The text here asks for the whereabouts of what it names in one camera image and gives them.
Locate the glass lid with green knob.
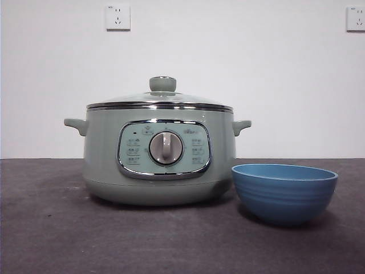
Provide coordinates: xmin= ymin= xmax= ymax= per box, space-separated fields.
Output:
xmin=86 ymin=75 xmax=233 ymax=111

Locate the white wall socket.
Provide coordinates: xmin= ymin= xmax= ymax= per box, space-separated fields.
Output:
xmin=106 ymin=5 xmax=132 ymax=31
xmin=346 ymin=6 xmax=365 ymax=33

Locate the pale green electric steamer pot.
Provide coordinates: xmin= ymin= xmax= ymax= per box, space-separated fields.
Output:
xmin=63 ymin=106 xmax=252 ymax=207

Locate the blue ribbed bowl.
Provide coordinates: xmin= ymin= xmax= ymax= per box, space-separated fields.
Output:
xmin=231 ymin=163 xmax=339 ymax=228

